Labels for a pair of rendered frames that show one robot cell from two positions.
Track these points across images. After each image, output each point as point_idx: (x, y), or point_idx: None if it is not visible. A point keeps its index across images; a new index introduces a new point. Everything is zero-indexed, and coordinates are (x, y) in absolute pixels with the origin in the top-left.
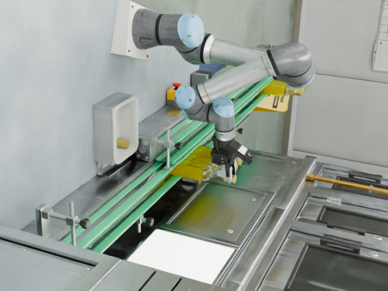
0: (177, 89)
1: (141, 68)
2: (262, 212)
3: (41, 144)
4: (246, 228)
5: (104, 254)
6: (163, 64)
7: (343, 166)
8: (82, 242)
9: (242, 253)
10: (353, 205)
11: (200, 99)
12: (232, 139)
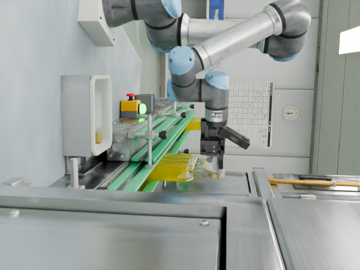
0: (171, 50)
1: (102, 62)
2: None
3: (1, 97)
4: None
5: (218, 195)
6: (117, 71)
7: (291, 173)
8: None
9: None
10: (329, 199)
11: (200, 60)
12: (226, 120)
